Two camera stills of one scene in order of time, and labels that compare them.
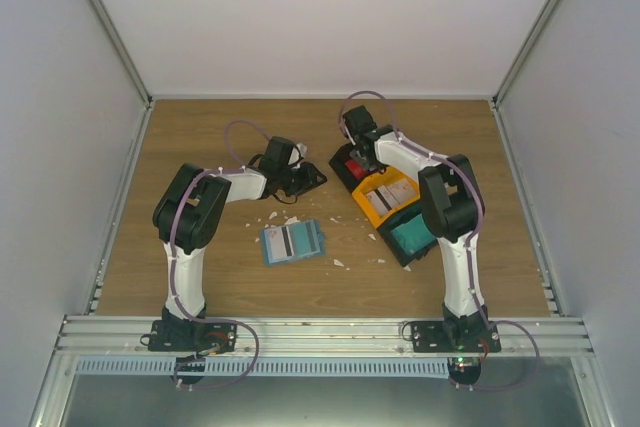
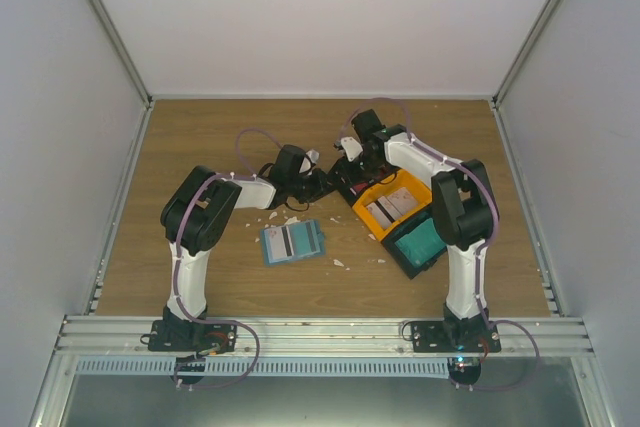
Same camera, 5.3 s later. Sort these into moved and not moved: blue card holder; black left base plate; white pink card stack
Moved: white pink card stack
Not moved: black left base plate; blue card holder
